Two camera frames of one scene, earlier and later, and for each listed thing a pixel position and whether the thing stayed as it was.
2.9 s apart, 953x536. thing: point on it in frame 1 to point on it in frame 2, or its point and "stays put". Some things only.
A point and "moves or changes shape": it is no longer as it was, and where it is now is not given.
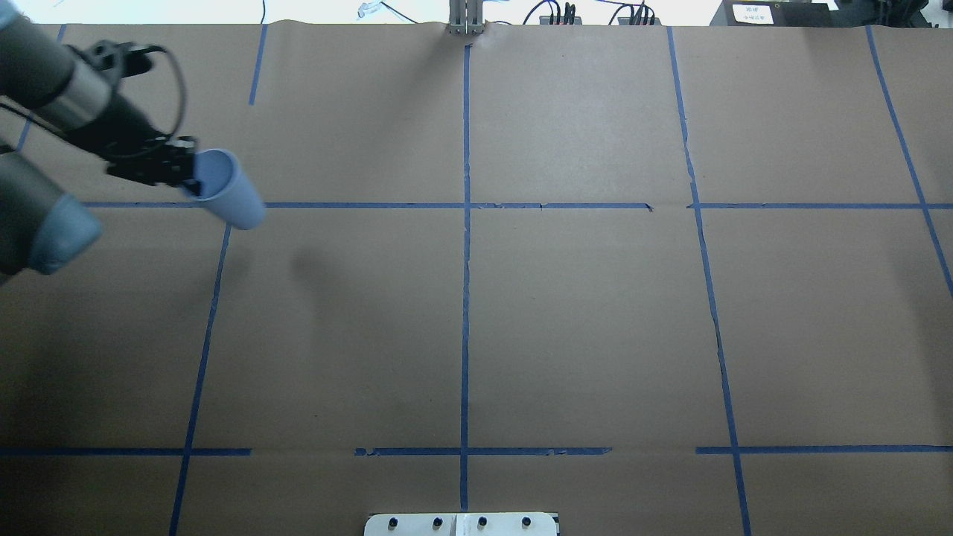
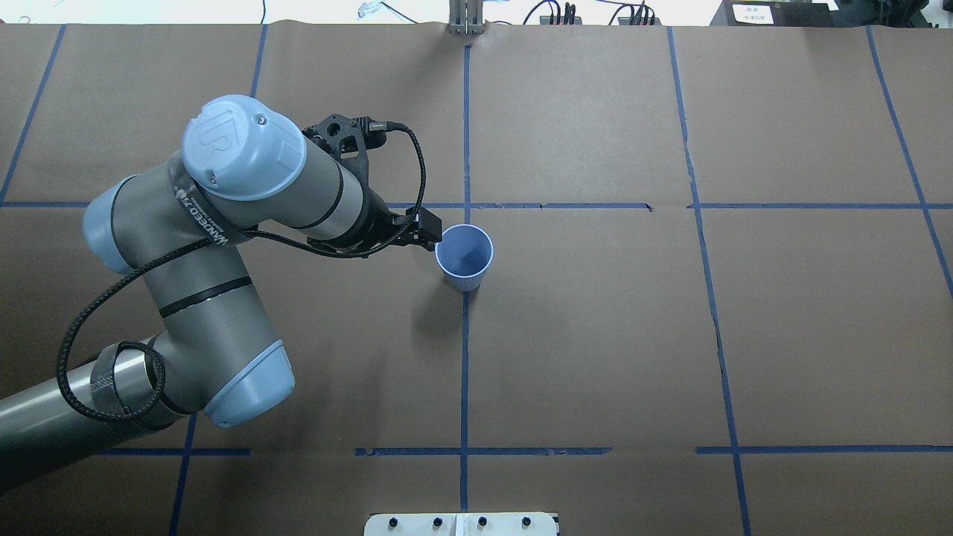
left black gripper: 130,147 to 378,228
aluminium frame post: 465,17 stays put
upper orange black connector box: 546,19 stays put
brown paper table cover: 662,280 stays put
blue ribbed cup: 225,190 moves or changes shape
